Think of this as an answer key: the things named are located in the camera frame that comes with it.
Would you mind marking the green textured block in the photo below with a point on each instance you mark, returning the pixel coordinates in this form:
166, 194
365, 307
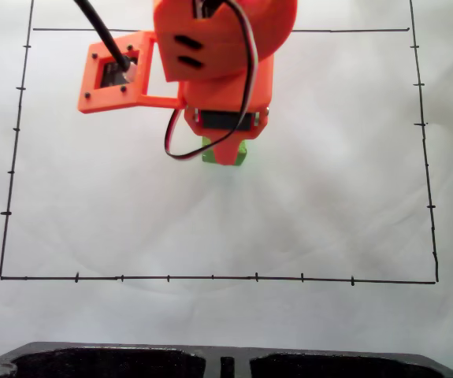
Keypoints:
242, 153

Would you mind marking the white sheet with drawn rectangle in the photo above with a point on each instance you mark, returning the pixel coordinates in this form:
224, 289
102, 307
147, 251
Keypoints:
328, 216

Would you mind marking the black plastic tray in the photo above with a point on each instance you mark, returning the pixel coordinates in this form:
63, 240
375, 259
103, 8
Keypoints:
112, 362

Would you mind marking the orange camera mount with camera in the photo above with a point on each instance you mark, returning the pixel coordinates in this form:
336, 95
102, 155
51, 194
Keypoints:
110, 78

